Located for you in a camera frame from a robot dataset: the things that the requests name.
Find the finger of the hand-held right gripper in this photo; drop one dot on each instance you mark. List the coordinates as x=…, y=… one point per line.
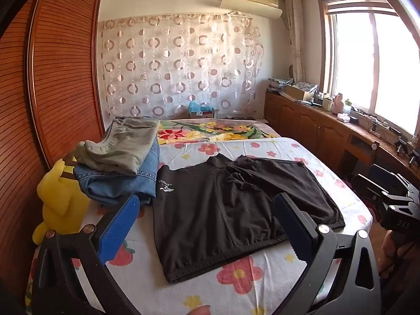
x=366, y=187
x=388, y=177

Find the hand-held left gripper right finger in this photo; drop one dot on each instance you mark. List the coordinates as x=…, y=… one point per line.
x=292, y=223

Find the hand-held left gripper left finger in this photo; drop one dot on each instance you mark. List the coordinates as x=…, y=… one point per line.
x=119, y=226

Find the black pants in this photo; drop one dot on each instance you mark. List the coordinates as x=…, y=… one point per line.
x=213, y=213

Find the folded grey-green pants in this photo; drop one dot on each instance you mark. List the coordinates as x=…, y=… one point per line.
x=128, y=144

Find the person's right hand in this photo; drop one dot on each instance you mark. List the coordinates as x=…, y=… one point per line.
x=389, y=247

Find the person's left hand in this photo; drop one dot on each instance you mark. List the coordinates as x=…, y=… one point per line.
x=199, y=310

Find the folded blue jeans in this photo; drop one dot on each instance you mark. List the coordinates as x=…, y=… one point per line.
x=115, y=183

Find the yellow plush toy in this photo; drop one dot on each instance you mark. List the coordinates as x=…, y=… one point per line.
x=60, y=200

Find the long wooden cabinet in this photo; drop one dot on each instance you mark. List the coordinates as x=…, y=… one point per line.
x=311, y=128

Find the strawberry print bed sheet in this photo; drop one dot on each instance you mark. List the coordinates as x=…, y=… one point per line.
x=203, y=295

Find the open cardboard box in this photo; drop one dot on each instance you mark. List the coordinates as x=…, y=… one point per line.
x=297, y=92

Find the floral pillow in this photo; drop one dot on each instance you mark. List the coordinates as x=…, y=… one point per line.
x=210, y=131

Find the blue cloth bundle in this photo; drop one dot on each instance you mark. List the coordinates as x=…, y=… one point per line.
x=198, y=106

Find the patterned window curtain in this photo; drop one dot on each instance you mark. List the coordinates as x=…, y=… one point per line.
x=295, y=36

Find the wooden slatted wardrobe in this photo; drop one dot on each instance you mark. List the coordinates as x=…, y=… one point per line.
x=55, y=72

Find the circle pattern sheer curtain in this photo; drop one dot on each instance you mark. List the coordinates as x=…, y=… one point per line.
x=177, y=65

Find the wooden frame window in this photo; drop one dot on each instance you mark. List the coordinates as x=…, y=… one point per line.
x=370, y=65

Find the wall air conditioner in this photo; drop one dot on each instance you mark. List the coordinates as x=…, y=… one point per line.
x=251, y=1

